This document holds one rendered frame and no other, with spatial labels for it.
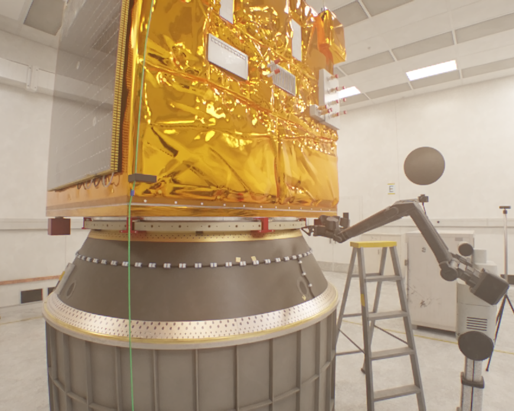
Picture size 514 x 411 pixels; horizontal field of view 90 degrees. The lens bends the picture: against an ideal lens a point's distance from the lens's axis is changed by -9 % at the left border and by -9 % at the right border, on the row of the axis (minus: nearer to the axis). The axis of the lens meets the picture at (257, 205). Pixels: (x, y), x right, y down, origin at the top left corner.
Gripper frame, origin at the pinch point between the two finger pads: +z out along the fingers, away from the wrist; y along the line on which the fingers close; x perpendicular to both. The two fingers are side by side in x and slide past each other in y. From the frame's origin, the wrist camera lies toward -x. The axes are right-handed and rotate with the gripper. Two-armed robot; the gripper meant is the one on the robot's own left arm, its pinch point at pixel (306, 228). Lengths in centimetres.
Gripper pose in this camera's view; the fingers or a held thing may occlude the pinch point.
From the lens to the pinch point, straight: 184.4
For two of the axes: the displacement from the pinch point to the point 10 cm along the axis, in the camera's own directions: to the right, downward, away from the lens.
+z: -8.0, -1.5, 5.9
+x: -1.4, 9.9, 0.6
